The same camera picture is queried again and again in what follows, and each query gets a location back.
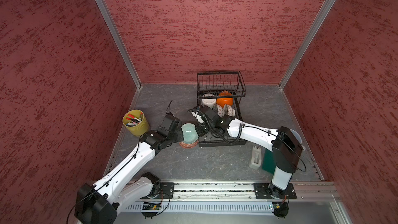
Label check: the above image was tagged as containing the mint concentric line bowl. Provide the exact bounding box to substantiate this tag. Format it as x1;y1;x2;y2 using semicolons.
181;123;199;144

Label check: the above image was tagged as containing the red white sunburst bowl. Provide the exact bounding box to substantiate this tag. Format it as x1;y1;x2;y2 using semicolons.
223;104;236;117

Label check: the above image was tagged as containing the green geometric pattern bowl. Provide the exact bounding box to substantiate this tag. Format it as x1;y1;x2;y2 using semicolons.
213;104;225;118

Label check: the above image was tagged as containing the patterned bowl stack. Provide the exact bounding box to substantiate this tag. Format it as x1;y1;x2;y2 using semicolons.
179;141;199;149

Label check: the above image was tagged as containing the orange plastic bowl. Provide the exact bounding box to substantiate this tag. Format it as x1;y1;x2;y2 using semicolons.
216;90;234;108

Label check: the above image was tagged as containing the white ceramic bowl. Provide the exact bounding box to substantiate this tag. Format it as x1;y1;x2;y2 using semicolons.
201;93;217;109

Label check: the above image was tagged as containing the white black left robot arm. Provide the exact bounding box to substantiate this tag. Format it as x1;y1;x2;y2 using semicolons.
68;114;183;224

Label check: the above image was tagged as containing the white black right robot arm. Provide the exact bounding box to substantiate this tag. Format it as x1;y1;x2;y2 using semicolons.
188;106;304;198

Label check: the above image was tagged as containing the yellow-green pen cup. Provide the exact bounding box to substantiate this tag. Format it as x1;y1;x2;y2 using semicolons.
122;110;150;137

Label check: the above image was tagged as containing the red marker in cup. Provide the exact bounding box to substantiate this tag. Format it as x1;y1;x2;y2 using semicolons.
126;114;142;123

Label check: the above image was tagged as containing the green sponge pad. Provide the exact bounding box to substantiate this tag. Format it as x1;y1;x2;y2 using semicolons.
262;149;276;174

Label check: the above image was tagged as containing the translucent measuring cup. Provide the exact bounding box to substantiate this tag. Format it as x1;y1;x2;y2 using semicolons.
290;129;306;151

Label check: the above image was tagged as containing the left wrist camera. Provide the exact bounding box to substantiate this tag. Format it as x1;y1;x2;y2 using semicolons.
157;114;181;136

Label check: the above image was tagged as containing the black wire dish rack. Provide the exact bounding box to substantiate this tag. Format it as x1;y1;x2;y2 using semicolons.
197;71;246;147

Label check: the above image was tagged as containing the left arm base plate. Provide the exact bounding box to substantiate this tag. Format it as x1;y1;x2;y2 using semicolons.
152;182;175;199

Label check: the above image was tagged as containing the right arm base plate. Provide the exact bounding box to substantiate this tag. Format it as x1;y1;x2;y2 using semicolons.
253;182;297;200

